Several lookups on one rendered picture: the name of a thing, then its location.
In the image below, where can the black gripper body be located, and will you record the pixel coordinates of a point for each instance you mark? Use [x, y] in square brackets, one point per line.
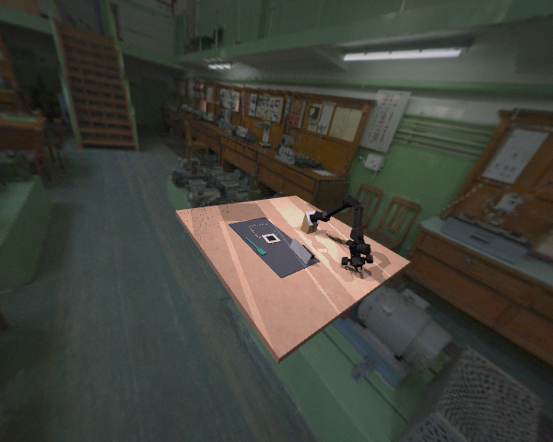
[368, 258]

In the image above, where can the white tile with dark top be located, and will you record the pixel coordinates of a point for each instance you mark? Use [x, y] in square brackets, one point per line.
[270, 238]

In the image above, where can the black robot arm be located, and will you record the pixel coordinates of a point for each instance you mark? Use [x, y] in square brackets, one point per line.
[358, 245]

